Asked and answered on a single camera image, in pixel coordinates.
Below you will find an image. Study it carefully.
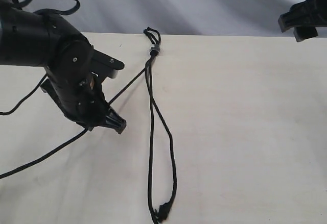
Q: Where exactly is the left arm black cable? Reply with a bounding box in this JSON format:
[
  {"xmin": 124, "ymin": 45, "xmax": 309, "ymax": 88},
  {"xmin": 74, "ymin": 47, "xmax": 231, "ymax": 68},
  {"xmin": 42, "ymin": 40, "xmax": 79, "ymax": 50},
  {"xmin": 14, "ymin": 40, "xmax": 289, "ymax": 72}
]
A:
[{"xmin": 0, "ymin": 0, "xmax": 81, "ymax": 116}]

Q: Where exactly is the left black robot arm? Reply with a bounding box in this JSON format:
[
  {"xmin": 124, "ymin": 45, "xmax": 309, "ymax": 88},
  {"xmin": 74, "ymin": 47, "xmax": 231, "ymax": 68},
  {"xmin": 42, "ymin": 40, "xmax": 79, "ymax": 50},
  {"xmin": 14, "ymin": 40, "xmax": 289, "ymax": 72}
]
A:
[{"xmin": 1, "ymin": 1, "xmax": 126, "ymax": 133}]

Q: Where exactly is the grey backdrop cloth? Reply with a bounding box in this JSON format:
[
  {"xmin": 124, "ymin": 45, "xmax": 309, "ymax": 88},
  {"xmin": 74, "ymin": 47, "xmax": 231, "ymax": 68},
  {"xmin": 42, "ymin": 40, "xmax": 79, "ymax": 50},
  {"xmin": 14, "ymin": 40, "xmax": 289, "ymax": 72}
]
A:
[{"xmin": 15, "ymin": 0, "xmax": 327, "ymax": 38}]

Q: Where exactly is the black rope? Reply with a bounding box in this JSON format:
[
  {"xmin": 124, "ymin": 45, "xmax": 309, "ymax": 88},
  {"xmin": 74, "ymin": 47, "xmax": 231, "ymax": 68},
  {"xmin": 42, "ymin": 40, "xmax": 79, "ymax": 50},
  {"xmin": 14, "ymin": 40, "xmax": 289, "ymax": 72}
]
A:
[
  {"xmin": 0, "ymin": 60, "xmax": 151, "ymax": 180},
  {"xmin": 144, "ymin": 30, "xmax": 167, "ymax": 224},
  {"xmin": 143, "ymin": 27, "xmax": 178, "ymax": 222}
]

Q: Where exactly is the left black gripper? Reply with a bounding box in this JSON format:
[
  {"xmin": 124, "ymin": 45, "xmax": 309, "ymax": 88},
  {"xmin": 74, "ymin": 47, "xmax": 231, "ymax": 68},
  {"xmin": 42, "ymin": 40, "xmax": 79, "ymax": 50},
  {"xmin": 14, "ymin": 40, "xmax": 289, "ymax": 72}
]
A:
[{"xmin": 41, "ymin": 76, "xmax": 127, "ymax": 134}]

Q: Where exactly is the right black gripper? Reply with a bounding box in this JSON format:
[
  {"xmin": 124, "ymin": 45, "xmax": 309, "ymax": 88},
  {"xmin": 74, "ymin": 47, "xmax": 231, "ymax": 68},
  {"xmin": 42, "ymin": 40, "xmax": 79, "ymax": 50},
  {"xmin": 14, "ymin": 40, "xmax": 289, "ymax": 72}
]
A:
[{"xmin": 278, "ymin": 0, "xmax": 326, "ymax": 42}]

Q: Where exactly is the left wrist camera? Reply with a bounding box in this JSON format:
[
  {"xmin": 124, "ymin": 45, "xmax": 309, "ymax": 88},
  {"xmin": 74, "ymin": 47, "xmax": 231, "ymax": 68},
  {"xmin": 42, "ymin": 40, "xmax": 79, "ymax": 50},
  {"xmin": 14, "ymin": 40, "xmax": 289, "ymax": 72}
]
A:
[{"xmin": 90, "ymin": 50, "xmax": 125, "ymax": 83}]

